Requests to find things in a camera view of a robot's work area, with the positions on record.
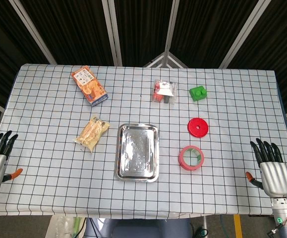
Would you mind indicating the clear plastic packet with red item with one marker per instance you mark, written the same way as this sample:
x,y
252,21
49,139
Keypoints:
x,y
164,91

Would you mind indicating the yellow plastic snack packet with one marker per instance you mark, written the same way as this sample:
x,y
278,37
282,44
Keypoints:
x,y
91,133

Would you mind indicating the clear plastic bag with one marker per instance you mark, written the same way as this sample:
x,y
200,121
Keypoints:
x,y
60,226

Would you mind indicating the pink tape roll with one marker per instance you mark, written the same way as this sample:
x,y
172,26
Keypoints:
x,y
191,158

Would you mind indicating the metal tray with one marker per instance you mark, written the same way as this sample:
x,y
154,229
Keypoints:
x,y
137,151

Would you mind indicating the orange cracker box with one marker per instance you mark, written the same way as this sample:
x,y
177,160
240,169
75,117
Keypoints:
x,y
90,85

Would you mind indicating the red plastic disc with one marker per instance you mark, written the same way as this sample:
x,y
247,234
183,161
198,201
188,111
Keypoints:
x,y
198,127

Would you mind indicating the checkered tablecloth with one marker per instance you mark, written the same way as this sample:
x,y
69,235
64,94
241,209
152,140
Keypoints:
x,y
143,138

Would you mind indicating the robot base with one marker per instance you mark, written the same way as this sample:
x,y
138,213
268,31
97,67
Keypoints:
x,y
138,228

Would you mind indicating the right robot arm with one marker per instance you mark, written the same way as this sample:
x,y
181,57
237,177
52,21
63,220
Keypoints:
x,y
285,218

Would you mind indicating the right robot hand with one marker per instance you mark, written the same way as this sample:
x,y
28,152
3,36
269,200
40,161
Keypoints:
x,y
275,174

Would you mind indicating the green toy brick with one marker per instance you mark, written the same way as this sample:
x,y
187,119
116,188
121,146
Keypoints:
x,y
198,93

